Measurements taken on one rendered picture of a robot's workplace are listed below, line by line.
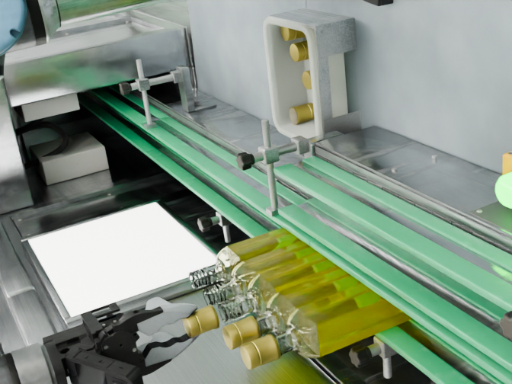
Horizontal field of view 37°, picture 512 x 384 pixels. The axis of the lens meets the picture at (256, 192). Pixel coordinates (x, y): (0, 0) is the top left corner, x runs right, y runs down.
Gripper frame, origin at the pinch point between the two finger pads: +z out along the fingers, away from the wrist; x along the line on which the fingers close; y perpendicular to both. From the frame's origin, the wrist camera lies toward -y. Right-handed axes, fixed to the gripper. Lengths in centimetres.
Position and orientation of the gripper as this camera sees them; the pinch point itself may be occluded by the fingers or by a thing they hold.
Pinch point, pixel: (192, 324)
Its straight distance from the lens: 110.0
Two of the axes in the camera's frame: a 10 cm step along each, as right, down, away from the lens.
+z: 8.8, -2.7, 3.8
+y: -4.6, -3.2, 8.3
